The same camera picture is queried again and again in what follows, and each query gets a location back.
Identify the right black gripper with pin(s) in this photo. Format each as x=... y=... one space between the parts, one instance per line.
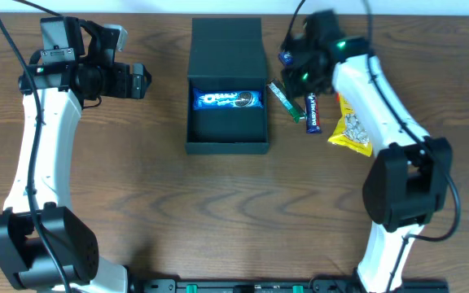
x=292 y=80

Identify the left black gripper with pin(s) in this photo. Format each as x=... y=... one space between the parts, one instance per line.
x=137 y=80

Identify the yellow Hacks candy bag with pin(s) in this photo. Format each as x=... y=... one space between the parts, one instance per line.
x=349 y=132

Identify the black cardboard box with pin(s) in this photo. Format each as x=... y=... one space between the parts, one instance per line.
x=227 y=55

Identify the blue Oreo cookie pack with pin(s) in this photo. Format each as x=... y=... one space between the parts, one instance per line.
x=208 y=100

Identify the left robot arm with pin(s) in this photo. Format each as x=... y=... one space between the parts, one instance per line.
x=44 y=246

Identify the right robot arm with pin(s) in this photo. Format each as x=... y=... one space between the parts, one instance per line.
x=409 y=178

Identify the blue Eclipse mint pack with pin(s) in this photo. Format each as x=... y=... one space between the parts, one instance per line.
x=286 y=58

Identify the green gum pack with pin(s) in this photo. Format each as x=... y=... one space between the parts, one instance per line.
x=277 y=89

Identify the purple Dairy Milk bar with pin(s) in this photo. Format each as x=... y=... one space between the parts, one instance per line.
x=311 y=111

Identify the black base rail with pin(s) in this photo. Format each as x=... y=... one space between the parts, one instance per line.
x=318 y=286

